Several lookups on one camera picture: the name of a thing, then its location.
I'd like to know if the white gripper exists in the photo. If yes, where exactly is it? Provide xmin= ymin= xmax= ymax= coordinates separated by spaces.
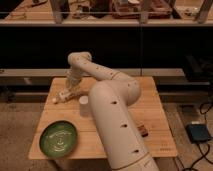
xmin=66 ymin=69 xmax=81 ymax=89

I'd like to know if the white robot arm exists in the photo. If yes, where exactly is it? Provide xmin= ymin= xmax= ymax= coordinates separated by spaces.
xmin=68 ymin=52 xmax=159 ymax=171

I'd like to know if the green ceramic bowl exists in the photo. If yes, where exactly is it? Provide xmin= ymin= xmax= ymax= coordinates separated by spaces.
xmin=39 ymin=120 xmax=78 ymax=159

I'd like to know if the wooden table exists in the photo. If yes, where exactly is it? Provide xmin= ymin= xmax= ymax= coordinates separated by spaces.
xmin=28 ymin=77 xmax=177 ymax=159

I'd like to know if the white paper cup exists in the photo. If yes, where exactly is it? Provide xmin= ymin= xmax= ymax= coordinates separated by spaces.
xmin=79 ymin=96 xmax=89 ymax=117

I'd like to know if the small brown wooden block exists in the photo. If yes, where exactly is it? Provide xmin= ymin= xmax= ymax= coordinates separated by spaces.
xmin=138 ymin=125 xmax=148 ymax=137

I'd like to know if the long background workbench shelf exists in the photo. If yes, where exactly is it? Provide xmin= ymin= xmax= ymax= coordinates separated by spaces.
xmin=0 ymin=0 xmax=213 ymax=27

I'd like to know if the black foot pedal box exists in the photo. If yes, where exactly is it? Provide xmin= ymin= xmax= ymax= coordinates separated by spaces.
xmin=186 ymin=124 xmax=212 ymax=143

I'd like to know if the black cable on floor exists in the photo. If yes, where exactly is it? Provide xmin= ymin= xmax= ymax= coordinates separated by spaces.
xmin=174 ymin=98 xmax=213 ymax=171

